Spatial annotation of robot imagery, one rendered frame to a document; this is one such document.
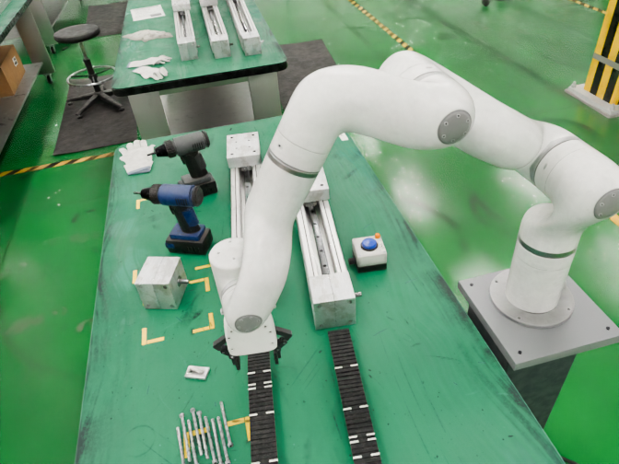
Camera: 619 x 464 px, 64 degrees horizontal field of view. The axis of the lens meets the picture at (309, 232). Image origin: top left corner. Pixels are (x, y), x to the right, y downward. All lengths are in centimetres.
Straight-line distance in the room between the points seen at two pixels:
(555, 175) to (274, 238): 54
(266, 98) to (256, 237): 213
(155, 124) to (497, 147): 227
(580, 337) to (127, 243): 125
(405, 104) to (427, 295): 69
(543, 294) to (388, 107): 66
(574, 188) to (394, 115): 40
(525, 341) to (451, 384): 20
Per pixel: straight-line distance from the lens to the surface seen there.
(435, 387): 114
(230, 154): 168
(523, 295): 124
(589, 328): 130
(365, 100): 74
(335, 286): 119
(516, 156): 93
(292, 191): 78
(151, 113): 288
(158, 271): 133
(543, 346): 123
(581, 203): 100
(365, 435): 103
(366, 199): 161
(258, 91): 286
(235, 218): 145
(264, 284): 80
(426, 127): 72
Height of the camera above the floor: 173
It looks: 39 degrees down
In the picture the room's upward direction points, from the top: 5 degrees counter-clockwise
